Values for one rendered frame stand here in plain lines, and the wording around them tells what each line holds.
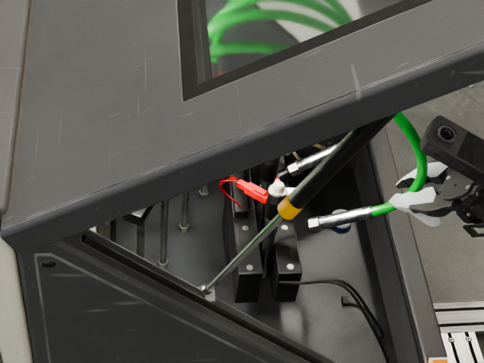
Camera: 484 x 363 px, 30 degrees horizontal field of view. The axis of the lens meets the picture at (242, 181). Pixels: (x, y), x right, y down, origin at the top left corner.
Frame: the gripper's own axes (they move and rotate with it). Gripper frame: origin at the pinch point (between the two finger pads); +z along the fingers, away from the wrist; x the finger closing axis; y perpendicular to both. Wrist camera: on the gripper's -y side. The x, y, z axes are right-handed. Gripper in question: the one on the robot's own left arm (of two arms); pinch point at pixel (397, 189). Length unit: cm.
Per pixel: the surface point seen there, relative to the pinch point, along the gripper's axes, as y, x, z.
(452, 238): 107, 76, 95
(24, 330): -32, -42, 7
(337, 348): 25.5, -9.9, 28.5
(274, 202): -4.2, -2.8, 19.6
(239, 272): 2.1, -10.6, 29.3
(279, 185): -5.7, -1.1, 18.0
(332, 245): 22.5, 9.3, 37.4
